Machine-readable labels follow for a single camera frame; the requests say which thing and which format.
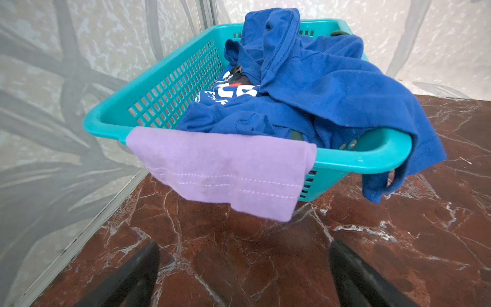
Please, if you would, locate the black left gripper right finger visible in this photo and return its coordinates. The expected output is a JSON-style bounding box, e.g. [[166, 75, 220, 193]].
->
[[329, 240, 417, 306]]

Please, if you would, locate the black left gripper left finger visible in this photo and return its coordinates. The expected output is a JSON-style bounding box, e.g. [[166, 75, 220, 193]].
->
[[75, 241, 160, 306]]

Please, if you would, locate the blue t shirt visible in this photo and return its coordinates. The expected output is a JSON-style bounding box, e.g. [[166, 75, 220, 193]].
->
[[178, 8, 446, 202]]

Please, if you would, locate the purple t shirt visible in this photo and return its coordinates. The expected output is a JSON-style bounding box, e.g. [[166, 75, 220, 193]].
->
[[126, 127, 317, 222]]

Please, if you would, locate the dark green t shirt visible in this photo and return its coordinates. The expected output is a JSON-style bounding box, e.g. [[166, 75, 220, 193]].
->
[[291, 129, 303, 141]]

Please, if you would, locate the teal plastic laundry basket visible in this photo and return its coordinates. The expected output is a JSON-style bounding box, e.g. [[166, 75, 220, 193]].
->
[[83, 24, 412, 202]]

